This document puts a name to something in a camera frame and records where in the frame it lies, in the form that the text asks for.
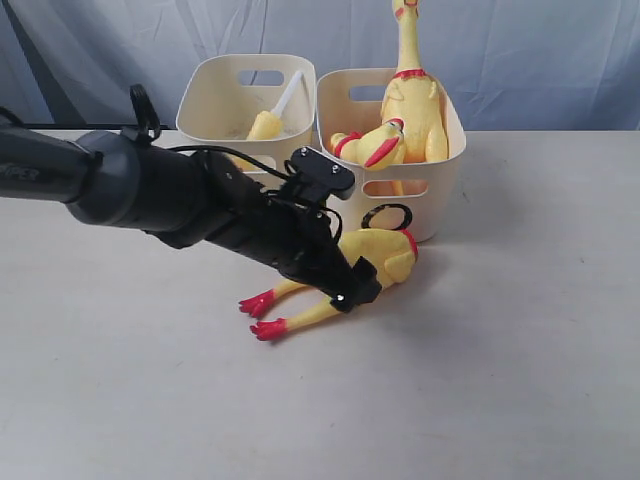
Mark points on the white backdrop curtain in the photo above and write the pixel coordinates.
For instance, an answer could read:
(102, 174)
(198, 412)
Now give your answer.
(507, 65)

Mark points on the cream bin marked O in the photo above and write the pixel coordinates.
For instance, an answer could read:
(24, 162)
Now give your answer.
(339, 110)

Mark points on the yellow rubber chicken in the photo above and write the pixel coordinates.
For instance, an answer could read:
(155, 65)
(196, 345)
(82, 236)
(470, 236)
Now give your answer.
(414, 96)
(375, 150)

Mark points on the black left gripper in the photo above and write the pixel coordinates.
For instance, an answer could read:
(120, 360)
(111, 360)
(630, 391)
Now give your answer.
(298, 243)

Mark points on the cream bin marked X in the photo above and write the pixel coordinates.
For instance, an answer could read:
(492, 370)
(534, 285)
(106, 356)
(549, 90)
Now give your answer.
(227, 92)

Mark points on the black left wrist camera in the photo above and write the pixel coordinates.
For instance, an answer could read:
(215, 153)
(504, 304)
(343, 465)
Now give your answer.
(314, 177)

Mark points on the headless yellow chicken body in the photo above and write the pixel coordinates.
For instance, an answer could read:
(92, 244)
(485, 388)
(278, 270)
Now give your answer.
(392, 253)

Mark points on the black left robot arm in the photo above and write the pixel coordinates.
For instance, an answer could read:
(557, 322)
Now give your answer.
(186, 195)

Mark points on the detached chicken head with tube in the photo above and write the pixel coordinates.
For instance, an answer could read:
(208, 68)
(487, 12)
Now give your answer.
(268, 124)

